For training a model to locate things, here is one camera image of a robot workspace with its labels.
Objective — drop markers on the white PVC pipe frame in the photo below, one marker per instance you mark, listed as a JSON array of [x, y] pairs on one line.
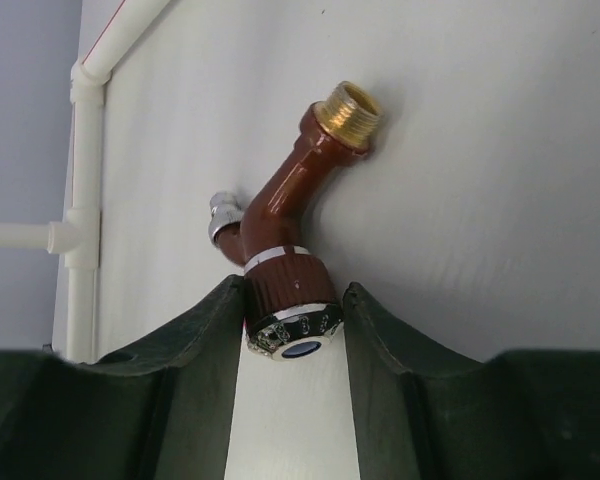
[[77, 238]]

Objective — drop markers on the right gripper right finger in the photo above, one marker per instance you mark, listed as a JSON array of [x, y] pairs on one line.
[[424, 411]]

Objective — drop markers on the brown red water faucet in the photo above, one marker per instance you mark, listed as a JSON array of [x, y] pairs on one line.
[[291, 306]]

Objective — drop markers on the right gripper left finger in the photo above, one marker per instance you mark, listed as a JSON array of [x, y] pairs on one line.
[[159, 408]]

